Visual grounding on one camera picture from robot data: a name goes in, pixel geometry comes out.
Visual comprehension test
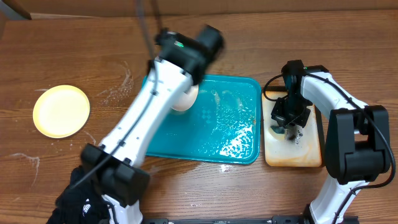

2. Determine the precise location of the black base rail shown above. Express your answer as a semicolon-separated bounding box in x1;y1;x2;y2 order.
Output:
142;215;360;224

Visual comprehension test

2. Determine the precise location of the white plate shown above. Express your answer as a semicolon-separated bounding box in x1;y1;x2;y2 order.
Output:
172;85;199;111

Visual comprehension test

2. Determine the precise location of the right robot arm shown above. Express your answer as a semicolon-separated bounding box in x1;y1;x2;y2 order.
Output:
268;60;396;223

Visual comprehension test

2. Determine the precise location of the yellow plate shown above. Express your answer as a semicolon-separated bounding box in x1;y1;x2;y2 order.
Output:
32;85;91;139

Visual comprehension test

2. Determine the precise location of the black knit cloth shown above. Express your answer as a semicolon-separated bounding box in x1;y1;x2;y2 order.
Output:
47;166;110;224

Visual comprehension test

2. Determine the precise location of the green yellow sponge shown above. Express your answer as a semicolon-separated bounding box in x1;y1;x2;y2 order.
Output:
268;125;286;141

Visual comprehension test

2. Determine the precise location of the black tray with soapy water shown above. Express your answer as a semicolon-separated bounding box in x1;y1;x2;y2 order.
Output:
262;86;325;167

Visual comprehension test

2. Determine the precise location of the teal plastic tray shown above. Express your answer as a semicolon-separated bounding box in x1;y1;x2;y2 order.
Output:
146;75;262;165

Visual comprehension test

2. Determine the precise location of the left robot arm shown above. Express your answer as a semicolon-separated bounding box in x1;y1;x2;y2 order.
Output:
75;25;224;223

